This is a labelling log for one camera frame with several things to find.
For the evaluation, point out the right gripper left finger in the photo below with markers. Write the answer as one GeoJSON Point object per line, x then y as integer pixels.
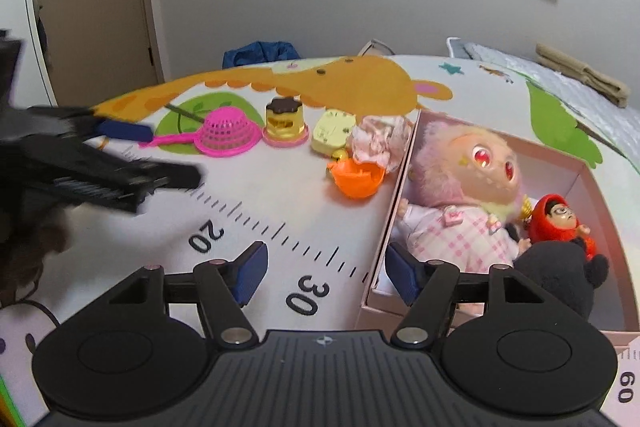
{"type": "Point", "coordinates": [224, 288]}

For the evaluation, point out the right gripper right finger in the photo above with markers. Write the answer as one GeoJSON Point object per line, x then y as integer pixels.
{"type": "Point", "coordinates": [427, 288]}

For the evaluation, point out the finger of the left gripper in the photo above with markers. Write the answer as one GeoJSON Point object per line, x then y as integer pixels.
{"type": "Point", "coordinates": [123, 130]}
{"type": "Point", "coordinates": [170, 176]}

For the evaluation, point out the pink toy strainer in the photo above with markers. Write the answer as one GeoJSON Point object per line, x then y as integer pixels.
{"type": "Point", "coordinates": [225, 132]}

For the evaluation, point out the orange plastic toy cup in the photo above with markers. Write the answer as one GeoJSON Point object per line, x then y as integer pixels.
{"type": "Point", "coordinates": [354, 180]}

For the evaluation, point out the yellow pudding toy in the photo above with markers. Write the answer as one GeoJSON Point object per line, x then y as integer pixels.
{"type": "Point", "coordinates": [284, 123]}

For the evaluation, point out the pink cloth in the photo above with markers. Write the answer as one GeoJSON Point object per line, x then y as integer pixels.
{"type": "Point", "coordinates": [380, 140]}

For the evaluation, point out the yellow toy camera keychain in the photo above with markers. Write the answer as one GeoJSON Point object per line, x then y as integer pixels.
{"type": "Point", "coordinates": [330, 134]}

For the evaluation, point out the pink plush doll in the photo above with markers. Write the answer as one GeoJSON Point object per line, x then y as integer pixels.
{"type": "Point", "coordinates": [468, 187]}

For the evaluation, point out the pink cardboard box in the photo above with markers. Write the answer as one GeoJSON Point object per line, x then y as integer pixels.
{"type": "Point", "coordinates": [544, 171]}

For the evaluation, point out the black plush toy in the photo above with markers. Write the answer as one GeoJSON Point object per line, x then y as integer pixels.
{"type": "Point", "coordinates": [564, 270]}

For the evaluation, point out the red hooded figurine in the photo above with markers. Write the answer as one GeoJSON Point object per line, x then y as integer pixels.
{"type": "Point", "coordinates": [552, 219]}

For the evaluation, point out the brown wooden door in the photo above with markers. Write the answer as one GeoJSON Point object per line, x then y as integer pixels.
{"type": "Point", "coordinates": [97, 49]}

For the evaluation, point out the blue cloth bundle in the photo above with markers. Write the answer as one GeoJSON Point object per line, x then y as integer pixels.
{"type": "Point", "coordinates": [259, 52]}

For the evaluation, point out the grey quilted mat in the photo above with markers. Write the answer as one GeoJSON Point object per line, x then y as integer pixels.
{"type": "Point", "coordinates": [618, 126]}

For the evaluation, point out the folded tan towel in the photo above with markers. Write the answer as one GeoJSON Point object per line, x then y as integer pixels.
{"type": "Point", "coordinates": [612, 89]}

